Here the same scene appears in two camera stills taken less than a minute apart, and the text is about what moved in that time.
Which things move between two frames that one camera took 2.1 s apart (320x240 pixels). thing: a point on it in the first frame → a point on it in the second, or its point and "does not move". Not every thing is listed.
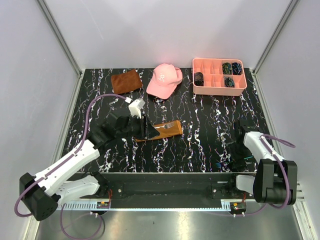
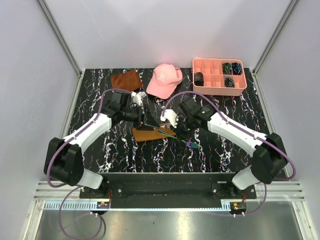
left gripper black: [146, 129] → [149, 121]
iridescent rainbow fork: [219, 164] → [192, 144]
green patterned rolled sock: [227, 68] does not move
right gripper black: [234, 156] → [179, 120]
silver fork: [169, 125] does not move
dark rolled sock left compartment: [198, 79] does not move
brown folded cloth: [126, 82] does not move
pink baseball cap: [166, 78] does not move
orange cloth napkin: [168, 129] does not move
